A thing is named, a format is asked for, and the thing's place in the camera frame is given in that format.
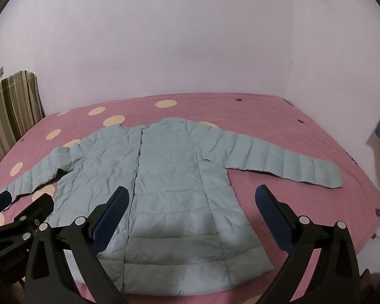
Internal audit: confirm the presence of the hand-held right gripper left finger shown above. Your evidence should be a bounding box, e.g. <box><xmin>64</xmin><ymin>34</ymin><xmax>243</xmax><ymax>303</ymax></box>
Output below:
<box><xmin>24</xmin><ymin>186</ymin><xmax>129</xmax><ymax>304</ymax></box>

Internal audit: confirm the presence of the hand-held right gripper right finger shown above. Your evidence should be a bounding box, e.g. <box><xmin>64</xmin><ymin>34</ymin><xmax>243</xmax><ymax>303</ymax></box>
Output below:
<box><xmin>255</xmin><ymin>185</ymin><xmax>362</xmax><ymax>304</ymax></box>

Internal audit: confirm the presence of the light blue puffer jacket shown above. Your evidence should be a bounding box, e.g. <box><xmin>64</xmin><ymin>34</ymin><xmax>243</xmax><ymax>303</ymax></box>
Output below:
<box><xmin>0</xmin><ymin>118</ymin><xmax>344</xmax><ymax>296</ymax></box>

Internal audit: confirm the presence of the striped padded headboard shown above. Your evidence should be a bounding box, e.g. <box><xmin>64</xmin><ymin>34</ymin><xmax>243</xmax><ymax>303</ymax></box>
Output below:
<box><xmin>0</xmin><ymin>70</ymin><xmax>45</xmax><ymax>178</ymax></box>

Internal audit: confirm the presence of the bed with pink dotted sheet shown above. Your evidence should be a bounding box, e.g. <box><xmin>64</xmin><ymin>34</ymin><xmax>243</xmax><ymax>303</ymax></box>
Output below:
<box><xmin>0</xmin><ymin>92</ymin><xmax>380</xmax><ymax>304</ymax></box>

